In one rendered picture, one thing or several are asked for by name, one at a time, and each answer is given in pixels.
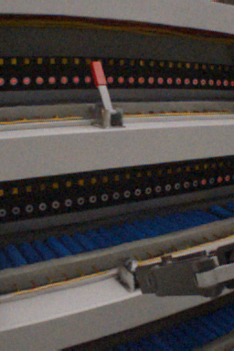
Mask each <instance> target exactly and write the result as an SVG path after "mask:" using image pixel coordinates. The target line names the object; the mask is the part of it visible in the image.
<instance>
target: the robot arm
mask: <svg viewBox="0 0 234 351"><path fill-rule="evenodd" d="M161 259H162V261H158V262H154V263H149V264H145V265H141V266H137V267H135V270H136V273H137V277H138V281H139V283H140V287H141V288H140V291H141V294H148V293H155V296H158V297H159V296H160V297H165V296H188V295H200V296H202V297H210V299H212V298H216V297H218V296H219V295H221V294H222V291H224V290H225V289H224V287H226V289H234V242H232V243H229V244H226V245H223V246H219V247H217V249H213V250H211V251H210V252H208V255H207V253H206V250H201V251H196V252H192V253H188V254H184V255H179V256H175V257H173V256H172V255H168V256H164V257H161Z"/></svg>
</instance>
